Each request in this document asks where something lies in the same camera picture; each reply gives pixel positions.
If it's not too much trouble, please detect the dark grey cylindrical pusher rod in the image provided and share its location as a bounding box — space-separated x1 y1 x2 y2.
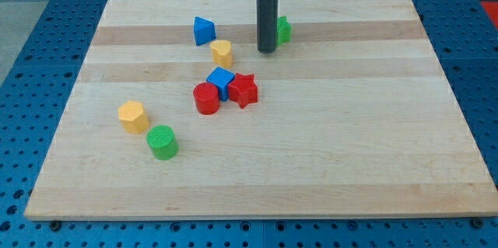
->
256 0 278 54

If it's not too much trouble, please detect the red star block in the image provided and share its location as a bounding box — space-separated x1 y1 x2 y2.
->
228 73 258 109

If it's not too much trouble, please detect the green star block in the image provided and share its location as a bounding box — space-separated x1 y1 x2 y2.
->
277 16 292 46

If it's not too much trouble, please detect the yellow heart block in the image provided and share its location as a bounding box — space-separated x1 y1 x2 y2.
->
210 40 233 69

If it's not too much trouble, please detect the blue triangle block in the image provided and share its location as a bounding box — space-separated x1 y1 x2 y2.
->
193 16 216 46

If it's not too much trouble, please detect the blue cube block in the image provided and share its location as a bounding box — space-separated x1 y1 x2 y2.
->
206 67 235 102

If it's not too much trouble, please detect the red cylinder block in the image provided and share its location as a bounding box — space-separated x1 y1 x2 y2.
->
193 82 219 115

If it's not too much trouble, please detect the wooden board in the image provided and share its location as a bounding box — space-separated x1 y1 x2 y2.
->
25 0 497 221

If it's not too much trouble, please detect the green cylinder block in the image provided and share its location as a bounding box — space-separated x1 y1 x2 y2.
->
146 125 179 160

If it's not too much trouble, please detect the yellow hexagon block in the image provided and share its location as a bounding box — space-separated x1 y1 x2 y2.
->
117 100 150 134

